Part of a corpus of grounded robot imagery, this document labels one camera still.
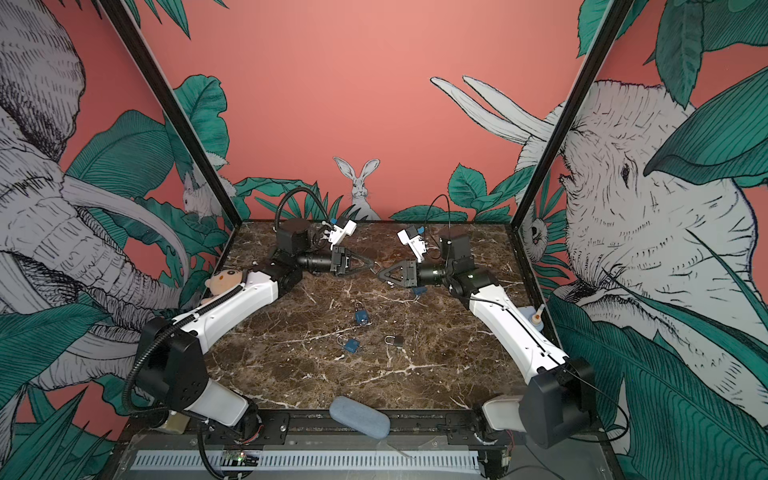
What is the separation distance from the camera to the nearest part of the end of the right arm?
0.65m

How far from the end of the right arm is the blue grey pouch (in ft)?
1.21

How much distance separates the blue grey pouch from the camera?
0.74 meters
